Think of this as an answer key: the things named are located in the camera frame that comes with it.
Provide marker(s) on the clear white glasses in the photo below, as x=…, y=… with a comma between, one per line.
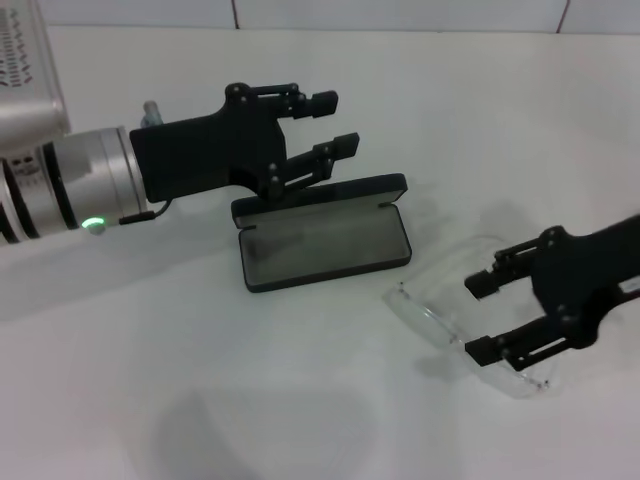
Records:
x=425, y=315

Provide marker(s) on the black glasses case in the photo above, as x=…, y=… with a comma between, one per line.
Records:
x=320, y=250

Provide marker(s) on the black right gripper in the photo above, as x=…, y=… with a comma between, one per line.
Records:
x=590, y=270

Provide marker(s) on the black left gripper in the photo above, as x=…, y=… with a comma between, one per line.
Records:
x=210, y=150

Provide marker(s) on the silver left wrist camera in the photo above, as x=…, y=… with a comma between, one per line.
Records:
x=25, y=85

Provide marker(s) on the silver connector on left gripper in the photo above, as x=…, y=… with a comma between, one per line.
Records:
x=151, y=115

